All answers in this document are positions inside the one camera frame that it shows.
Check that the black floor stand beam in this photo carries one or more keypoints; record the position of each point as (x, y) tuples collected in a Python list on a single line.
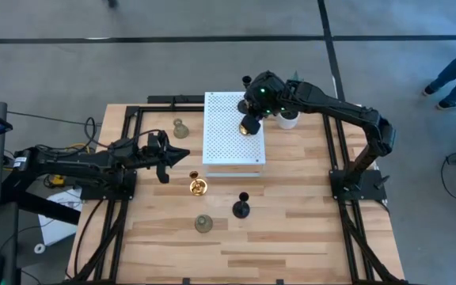
[(42, 206)]

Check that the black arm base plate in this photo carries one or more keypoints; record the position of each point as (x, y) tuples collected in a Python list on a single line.
[(366, 190), (93, 192)]

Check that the white perforated shelf riser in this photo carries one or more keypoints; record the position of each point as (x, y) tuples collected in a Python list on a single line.
[(224, 134)]

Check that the yellow plug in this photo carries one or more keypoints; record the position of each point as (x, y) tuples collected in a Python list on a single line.
[(58, 180)]

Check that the white paper sheet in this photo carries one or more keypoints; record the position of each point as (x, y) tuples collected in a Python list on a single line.
[(54, 231)]

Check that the green ribbed glass candle holder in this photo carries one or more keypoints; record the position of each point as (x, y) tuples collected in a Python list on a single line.
[(180, 130), (203, 224)]

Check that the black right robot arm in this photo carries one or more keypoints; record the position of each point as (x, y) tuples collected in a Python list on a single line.
[(331, 103)]

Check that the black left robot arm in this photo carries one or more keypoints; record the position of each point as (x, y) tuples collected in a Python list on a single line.
[(73, 162)]

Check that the black aluminium rig frame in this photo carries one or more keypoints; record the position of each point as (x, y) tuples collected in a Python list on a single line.
[(153, 109)]

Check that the black chess piece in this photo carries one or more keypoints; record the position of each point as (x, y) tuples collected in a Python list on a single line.
[(241, 210)]

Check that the snake plant in white pot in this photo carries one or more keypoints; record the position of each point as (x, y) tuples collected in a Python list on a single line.
[(287, 122)]

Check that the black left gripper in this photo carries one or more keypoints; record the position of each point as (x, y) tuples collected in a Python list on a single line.
[(149, 156)]

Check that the white tape roll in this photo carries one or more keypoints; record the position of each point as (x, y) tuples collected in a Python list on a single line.
[(36, 248)]

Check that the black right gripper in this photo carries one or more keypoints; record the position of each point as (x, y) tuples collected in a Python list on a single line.
[(267, 99)]

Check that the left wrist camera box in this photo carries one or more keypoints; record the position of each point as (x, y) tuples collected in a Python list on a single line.
[(153, 139)]

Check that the gold candlestick holder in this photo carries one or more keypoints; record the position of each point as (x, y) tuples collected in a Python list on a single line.
[(198, 187), (242, 130)]

